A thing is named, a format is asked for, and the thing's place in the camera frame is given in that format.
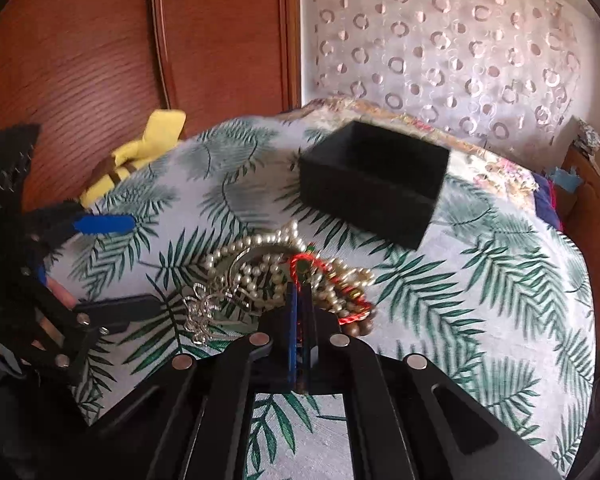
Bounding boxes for person's left hand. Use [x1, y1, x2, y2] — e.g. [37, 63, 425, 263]
[0, 278, 78, 354]

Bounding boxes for palm leaf bedspread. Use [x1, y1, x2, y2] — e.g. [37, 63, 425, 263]
[50, 117, 595, 474]

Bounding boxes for black open jewelry box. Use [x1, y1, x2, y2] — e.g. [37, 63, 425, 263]
[299, 122, 451, 250]

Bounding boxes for wooden side furniture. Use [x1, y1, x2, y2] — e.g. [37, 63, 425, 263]
[550, 117, 600, 348]

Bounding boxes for silver chain jewelry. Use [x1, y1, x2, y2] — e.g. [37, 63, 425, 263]
[183, 283, 234, 346]

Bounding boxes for white pearl necklace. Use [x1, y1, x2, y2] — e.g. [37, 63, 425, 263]
[202, 220, 309, 311]

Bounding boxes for yellow plush toy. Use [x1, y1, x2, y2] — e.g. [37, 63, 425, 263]
[79, 110, 186, 208]

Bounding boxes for white patterned curtain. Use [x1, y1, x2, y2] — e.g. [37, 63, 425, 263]
[301, 0, 594, 168]

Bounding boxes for red cord beaded bracelet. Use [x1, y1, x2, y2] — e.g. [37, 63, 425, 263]
[287, 244, 377, 337]

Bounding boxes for wooden wardrobe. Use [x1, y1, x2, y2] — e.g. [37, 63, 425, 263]
[0, 0, 300, 209]

